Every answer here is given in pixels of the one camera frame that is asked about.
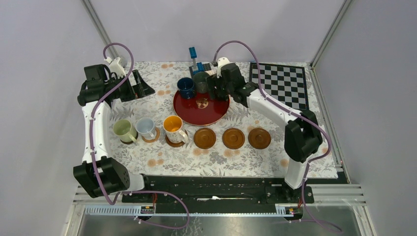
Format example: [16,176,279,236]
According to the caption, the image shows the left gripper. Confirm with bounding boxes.
[105,69,154,102]

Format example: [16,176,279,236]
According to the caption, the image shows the light blue mug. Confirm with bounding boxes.
[135,117,157,141]

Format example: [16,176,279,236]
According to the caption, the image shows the light green mug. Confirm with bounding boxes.
[113,119,137,141]

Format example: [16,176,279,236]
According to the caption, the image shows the light wooden coaster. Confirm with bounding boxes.
[142,127,160,143]

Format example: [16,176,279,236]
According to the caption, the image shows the patterned mug orange inside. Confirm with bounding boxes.
[163,116,189,144]

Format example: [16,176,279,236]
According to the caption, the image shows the dark brown wooden coaster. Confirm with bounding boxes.
[120,133,139,145]

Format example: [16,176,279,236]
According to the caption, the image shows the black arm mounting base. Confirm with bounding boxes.
[89,174,315,214]

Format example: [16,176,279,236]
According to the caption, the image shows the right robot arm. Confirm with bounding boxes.
[207,57,323,203]

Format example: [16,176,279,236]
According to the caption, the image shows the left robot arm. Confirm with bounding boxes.
[73,64,155,202]

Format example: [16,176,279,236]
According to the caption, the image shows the dark green mug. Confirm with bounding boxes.
[193,71,209,93]

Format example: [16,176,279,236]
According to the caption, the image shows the blue and black block toy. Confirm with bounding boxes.
[189,47,216,78]

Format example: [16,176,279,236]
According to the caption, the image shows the dark blue mug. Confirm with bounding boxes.
[177,77,196,99]

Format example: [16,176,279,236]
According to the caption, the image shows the red round tray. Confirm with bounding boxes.
[173,91,230,126]

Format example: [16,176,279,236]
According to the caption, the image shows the floral tablecloth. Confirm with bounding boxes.
[93,61,339,179]

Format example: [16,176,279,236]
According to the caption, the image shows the black and white chessboard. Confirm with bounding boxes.
[249,62,309,110]

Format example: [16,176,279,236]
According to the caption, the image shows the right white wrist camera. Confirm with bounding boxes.
[216,57,231,78]

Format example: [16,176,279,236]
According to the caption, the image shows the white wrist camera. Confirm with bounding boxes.
[104,57,127,78]
[216,57,231,78]

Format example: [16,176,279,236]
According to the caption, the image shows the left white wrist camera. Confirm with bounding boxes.
[104,57,127,78]

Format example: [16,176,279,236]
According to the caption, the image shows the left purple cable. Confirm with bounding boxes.
[89,42,190,231]

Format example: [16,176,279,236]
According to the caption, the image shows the aluminium rail frame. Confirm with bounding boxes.
[64,184,376,236]

